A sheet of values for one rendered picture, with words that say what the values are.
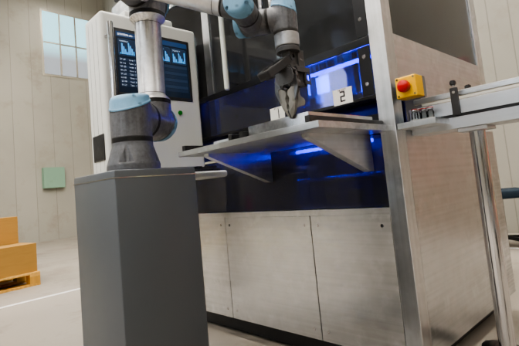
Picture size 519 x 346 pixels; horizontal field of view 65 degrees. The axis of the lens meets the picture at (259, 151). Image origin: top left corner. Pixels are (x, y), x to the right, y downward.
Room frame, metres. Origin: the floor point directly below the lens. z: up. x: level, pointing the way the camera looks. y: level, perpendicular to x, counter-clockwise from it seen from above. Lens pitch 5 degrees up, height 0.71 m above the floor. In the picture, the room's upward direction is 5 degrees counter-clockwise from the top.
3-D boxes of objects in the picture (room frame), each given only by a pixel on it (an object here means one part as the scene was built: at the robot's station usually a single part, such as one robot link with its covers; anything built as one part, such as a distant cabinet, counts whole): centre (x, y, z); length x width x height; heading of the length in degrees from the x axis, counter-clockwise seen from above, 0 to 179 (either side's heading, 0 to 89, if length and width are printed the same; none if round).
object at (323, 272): (2.46, -0.11, 0.44); 2.06 x 1.00 x 0.88; 44
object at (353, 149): (1.33, -0.26, 0.79); 0.34 x 0.03 x 0.13; 134
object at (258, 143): (1.52, -0.10, 0.87); 0.70 x 0.48 x 0.02; 44
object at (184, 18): (2.29, 0.41, 1.50); 0.49 x 0.01 x 0.59; 44
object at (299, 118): (1.37, -0.18, 0.90); 0.34 x 0.26 x 0.04; 134
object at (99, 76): (1.95, 0.52, 1.19); 0.51 x 0.19 x 0.78; 134
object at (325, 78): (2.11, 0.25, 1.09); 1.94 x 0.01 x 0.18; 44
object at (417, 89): (1.35, -0.52, 0.99); 0.08 x 0.07 x 0.07; 134
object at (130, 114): (1.19, 0.36, 0.96); 0.13 x 0.12 x 0.14; 166
